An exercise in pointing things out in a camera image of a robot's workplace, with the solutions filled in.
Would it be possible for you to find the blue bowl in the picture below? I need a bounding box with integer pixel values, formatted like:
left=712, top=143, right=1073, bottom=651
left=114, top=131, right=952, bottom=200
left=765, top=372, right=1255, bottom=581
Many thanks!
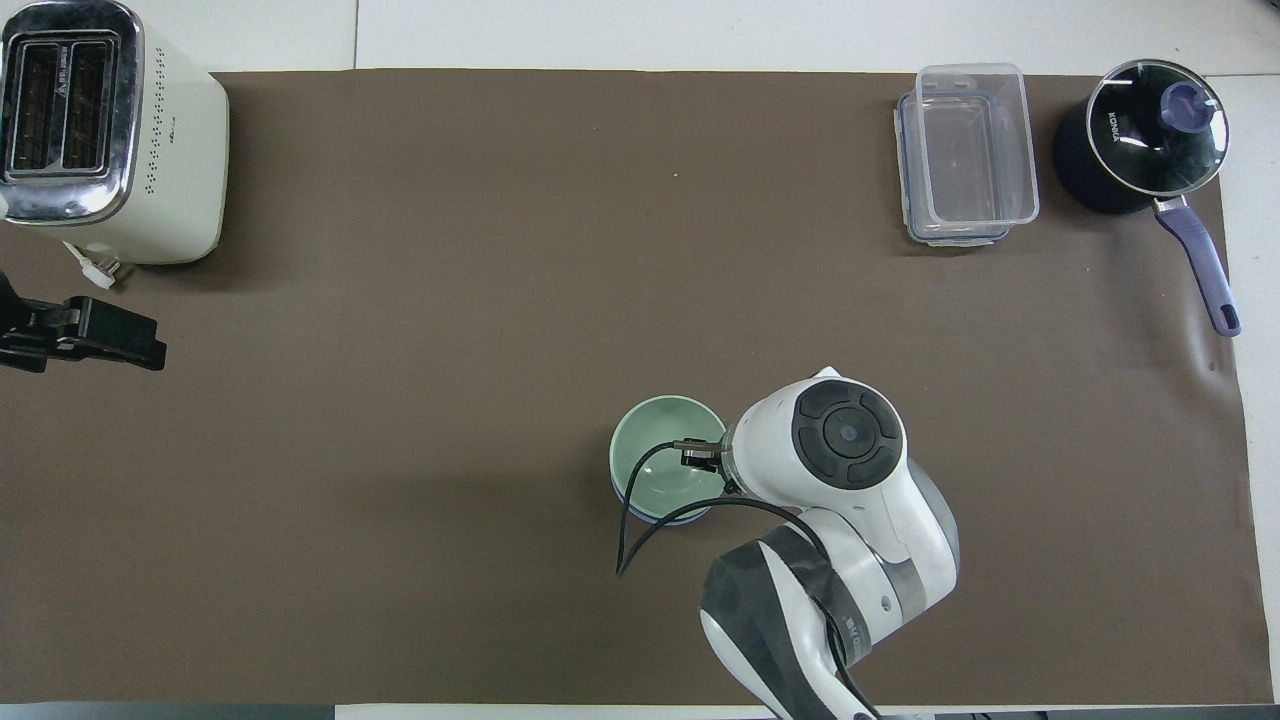
left=611, top=478, right=715, bottom=528

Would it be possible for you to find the white power plug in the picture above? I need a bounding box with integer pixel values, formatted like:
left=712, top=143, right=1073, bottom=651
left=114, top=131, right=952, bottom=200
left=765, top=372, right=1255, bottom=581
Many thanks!
left=62, top=240, right=123, bottom=292

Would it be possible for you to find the glass pot lid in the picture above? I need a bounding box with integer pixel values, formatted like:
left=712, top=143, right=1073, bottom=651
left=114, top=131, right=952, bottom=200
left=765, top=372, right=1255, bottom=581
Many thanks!
left=1085, top=59, right=1229, bottom=196

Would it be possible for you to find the cream toaster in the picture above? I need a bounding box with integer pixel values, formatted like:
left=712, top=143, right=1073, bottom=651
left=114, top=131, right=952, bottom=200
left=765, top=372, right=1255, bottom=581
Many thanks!
left=0, top=0, right=231, bottom=267

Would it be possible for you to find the clear plastic container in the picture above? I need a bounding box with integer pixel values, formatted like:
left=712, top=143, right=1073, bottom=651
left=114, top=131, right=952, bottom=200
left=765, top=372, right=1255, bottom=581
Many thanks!
left=916, top=63, right=1040, bottom=227

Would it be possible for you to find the black cable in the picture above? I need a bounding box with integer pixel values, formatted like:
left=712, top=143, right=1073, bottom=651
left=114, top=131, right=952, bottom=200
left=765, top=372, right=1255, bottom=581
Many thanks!
left=614, top=437, right=833, bottom=580

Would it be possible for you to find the black stand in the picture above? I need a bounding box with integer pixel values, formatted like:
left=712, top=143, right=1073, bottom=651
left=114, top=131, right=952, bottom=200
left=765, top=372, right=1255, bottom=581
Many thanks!
left=0, top=270, right=169, bottom=374

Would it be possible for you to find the dark pot with purple handle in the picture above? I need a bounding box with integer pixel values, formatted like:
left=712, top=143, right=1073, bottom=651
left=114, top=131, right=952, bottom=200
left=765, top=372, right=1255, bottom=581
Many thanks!
left=1051, top=58, right=1242, bottom=338

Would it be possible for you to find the green bowl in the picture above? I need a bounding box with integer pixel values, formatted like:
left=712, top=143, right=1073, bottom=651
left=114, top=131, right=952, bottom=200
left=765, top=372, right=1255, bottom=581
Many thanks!
left=609, top=395, right=729, bottom=521

